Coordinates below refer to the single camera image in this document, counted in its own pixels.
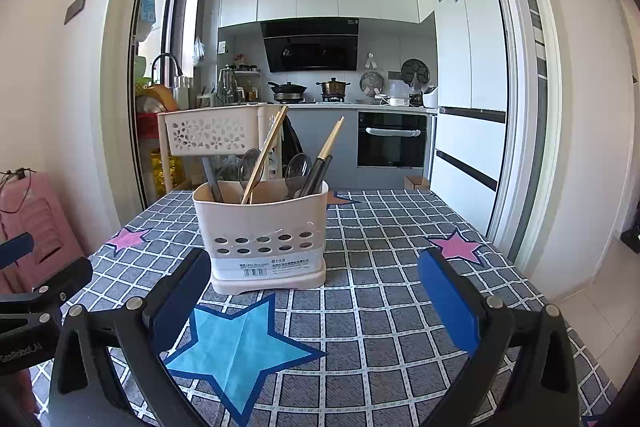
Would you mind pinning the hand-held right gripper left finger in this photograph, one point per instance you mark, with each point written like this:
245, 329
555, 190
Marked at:
180, 297

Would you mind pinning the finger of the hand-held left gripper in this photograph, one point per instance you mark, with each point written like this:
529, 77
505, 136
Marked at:
75, 277
15, 249

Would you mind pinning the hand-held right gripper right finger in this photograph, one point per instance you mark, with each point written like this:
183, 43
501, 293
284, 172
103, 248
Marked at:
447, 302

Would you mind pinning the white plastic utensil holder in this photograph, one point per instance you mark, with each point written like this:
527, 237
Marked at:
260, 227

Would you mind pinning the grey plastic spoon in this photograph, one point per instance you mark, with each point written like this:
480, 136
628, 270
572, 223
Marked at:
212, 179

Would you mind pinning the metal spoon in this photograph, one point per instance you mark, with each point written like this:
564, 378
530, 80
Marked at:
248, 167
298, 169

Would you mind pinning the black bamboo chopstick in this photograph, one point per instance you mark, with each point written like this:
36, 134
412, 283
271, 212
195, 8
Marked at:
328, 147
307, 177

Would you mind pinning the pink paper star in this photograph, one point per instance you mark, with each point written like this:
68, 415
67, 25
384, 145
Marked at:
127, 239
457, 247

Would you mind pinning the blue paper star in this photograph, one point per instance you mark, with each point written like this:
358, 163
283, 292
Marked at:
235, 347

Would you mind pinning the cardboard box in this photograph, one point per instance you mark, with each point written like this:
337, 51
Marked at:
417, 183

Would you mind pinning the orange paper star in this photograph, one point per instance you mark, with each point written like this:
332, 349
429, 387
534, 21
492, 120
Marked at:
340, 199

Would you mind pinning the black built-in oven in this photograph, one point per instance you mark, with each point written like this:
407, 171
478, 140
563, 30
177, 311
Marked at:
392, 147

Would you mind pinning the red plastic basin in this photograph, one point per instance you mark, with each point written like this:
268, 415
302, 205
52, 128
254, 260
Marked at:
147, 127

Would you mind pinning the white perforated storage trolley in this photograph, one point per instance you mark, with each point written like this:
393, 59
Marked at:
210, 129

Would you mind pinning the round wooden board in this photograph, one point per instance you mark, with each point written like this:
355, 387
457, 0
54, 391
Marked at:
157, 99

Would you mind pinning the white rice cooker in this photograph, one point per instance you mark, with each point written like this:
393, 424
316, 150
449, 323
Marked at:
431, 97

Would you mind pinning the spice rack with bottles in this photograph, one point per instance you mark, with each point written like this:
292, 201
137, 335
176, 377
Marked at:
240, 87

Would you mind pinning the round metal steamer rack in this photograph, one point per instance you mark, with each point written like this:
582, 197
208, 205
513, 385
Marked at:
372, 84

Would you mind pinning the round dark divided tray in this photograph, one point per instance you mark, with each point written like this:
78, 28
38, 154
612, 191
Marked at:
416, 73

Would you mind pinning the black wok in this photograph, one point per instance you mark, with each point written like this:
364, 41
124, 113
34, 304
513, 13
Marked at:
287, 89

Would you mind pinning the kitchen faucet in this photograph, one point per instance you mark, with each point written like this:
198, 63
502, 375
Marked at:
165, 57

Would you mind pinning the copper cooking pot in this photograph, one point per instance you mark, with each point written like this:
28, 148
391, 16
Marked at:
333, 88

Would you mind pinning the white refrigerator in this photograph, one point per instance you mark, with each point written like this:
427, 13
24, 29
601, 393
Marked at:
465, 57

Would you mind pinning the hanging white plastic bag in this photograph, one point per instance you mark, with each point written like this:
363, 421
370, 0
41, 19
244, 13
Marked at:
198, 52

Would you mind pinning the black range hood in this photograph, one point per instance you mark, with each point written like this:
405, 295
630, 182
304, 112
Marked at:
310, 47

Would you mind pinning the grey wall switch plate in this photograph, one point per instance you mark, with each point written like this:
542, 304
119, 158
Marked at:
76, 8

